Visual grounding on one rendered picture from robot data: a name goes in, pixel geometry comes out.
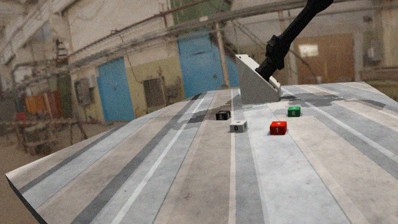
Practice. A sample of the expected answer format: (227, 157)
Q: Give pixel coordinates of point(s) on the red block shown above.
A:
(278, 128)

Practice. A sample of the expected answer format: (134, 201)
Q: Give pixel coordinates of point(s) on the green block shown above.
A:
(294, 112)

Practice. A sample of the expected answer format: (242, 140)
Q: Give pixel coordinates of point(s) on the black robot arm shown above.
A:
(278, 46)

